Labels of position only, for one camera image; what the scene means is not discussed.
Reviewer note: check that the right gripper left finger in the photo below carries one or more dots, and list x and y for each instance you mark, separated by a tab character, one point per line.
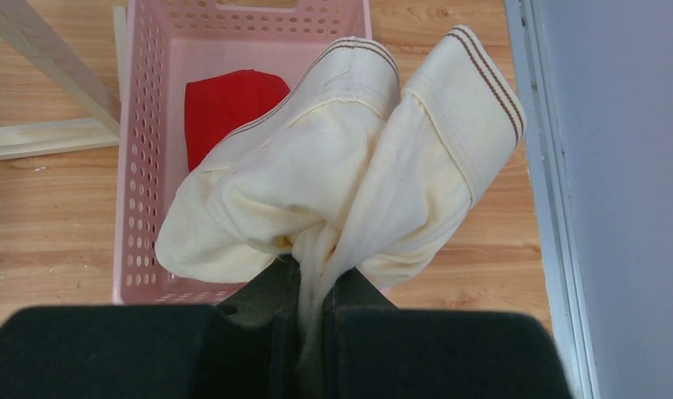
243	347

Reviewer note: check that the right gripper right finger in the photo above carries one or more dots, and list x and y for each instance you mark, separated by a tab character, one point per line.
373	349

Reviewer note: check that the cream underwear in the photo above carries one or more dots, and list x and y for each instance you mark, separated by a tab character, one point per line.
351	170

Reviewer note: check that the red underwear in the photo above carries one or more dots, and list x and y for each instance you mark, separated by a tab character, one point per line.
216	106

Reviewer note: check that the pink plastic basket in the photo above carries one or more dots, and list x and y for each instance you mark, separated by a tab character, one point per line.
311	45

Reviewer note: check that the wooden clothes rack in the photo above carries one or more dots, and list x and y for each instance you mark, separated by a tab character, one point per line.
60	81

